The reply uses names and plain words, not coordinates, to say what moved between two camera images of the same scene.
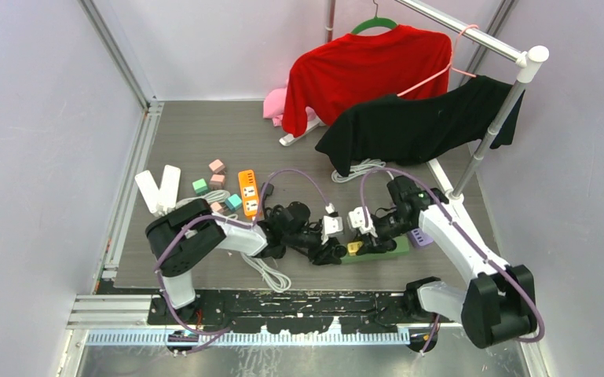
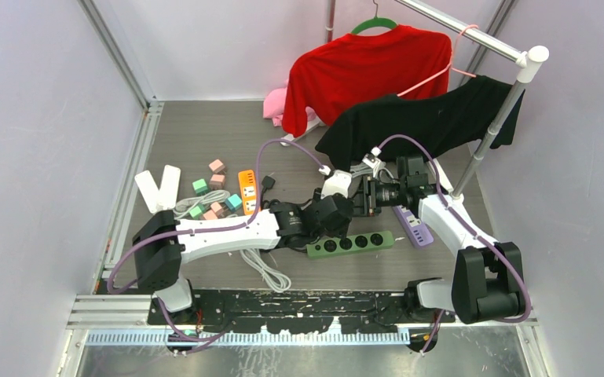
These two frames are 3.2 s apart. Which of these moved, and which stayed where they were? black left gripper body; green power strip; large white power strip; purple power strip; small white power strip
Moved: black left gripper body; green power strip
Stayed: purple power strip; large white power strip; small white power strip
